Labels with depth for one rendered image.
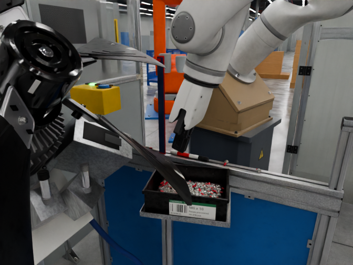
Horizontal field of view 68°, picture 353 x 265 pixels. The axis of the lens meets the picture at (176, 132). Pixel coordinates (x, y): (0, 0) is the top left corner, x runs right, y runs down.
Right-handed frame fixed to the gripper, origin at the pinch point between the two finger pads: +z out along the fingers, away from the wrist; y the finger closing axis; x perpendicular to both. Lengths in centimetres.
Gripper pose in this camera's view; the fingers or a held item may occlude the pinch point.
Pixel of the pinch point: (180, 142)
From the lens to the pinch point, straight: 60.2
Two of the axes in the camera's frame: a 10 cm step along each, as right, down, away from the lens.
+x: 8.6, 4.2, -3.0
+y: -4.4, 2.9, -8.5
